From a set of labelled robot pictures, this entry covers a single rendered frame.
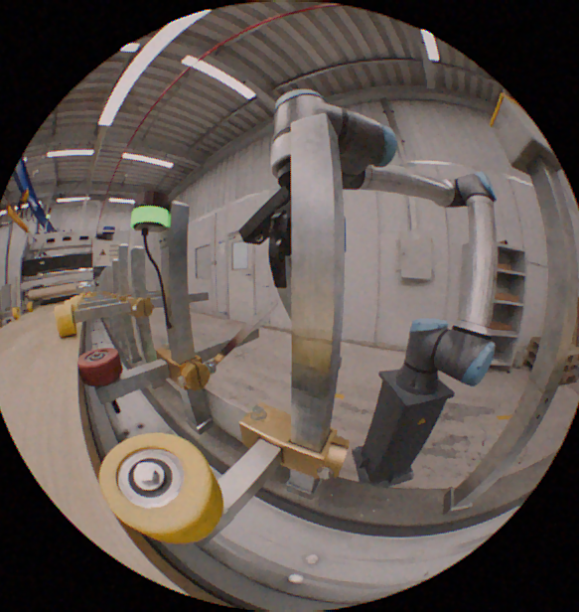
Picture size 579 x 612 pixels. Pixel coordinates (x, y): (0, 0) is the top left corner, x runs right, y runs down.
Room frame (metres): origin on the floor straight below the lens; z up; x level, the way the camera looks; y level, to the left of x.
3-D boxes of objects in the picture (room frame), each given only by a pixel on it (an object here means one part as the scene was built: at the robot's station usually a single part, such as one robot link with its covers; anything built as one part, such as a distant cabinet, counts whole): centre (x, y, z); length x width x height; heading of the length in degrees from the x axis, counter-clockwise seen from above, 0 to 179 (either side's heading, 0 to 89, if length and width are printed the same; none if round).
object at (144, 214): (0.22, 0.22, 1.11); 0.06 x 0.06 x 0.02
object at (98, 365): (0.16, 0.30, 0.85); 0.08 x 0.08 x 0.11
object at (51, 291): (1.04, 2.74, 1.05); 1.43 x 0.12 x 0.12; 151
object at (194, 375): (0.27, 0.21, 0.85); 0.14 x 0.06 x 0.05; 61
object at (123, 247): (0.51, 0.63, 0.93); 0.04 x 0.04 x 0.48; 61
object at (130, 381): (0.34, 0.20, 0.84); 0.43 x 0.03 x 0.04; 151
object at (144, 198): (0.22, 0.22, 1.14); 0.06 x 0.06 x 0.02
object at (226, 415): (0.27, 0.16, 0.75); 0.26 x 0.01 x 0.10; 61
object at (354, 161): (0.27, -0.13, 1.28); 0.12 x 0.12 x 0.09; 12
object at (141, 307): (0.40, 0.43, 0.95); 0.14 x 0.06 x 0.05; 61
